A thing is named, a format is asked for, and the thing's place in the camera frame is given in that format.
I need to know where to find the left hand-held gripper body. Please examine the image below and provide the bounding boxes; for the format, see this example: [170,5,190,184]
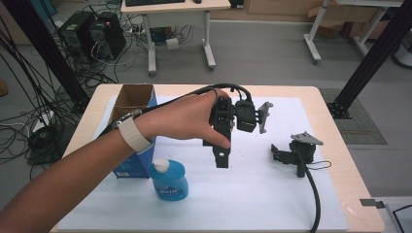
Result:
[208,95,274,142]

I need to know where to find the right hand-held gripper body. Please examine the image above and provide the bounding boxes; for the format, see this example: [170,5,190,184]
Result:
[289,130,325,179]

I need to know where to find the person's left hand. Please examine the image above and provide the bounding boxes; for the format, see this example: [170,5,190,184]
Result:
[134,89,232,150]

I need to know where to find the white table mat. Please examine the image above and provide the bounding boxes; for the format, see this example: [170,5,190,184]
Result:
[57,94,350,232]

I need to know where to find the blue bottle with white cap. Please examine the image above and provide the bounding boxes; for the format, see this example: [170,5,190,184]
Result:
[148,157,189,202]

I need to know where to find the grey floor mat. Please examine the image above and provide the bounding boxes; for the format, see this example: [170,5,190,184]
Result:
[319,87,389,146]

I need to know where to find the wristwatch with white band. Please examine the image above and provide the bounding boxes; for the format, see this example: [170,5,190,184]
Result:
[111,109,154,153]

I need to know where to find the white power adapter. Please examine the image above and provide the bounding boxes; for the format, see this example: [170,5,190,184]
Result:
[165,37,181,51]

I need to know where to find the white-legged desk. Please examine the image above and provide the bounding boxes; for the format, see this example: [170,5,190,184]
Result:
[303,0,406,65]

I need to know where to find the blue cardboard box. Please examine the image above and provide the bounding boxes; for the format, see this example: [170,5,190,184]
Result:
[108,83,159,180]

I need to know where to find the black aluminium stand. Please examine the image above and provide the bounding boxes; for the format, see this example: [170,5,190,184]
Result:
[1,0,91,114]
[326,0,412,120]

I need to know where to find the wooden desk with white legs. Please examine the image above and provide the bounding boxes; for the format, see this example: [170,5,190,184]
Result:
[120,0,232,78]

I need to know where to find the white round base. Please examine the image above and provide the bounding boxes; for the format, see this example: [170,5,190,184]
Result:
[391,30,412,70]

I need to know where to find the brown cardboard boxes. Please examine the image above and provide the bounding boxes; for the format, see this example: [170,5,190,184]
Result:
[306,4,392,41]

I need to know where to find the black keyboard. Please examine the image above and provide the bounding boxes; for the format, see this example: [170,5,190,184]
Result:
[124,0,187,8]

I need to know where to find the black computer tower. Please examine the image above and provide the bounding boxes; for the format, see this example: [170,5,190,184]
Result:
[58,11,98,62]
[88,12,127,61]

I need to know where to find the white power strip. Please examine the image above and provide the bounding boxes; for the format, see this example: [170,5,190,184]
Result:
[31,110,55,133]

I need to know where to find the thin black wire loop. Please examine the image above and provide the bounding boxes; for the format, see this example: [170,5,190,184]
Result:
[305,160,332,171]

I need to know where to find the right hand-held gripper black cable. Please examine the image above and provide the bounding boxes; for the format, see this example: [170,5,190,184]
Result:
[299,158,323,233]

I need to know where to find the hand-held gripper black cable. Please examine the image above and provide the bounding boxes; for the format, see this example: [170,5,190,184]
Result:
[299,158,323,233]
[96,83,254,138]

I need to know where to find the left hand-held gripper black cable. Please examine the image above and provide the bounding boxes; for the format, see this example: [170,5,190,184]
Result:
[96,83,254,138]

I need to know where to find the grey metal bracket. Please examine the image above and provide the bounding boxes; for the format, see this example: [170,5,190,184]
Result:
[359,198,387,210]

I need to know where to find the bundle of black floor cables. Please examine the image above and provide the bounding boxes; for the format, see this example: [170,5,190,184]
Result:
[0,16,98,168]

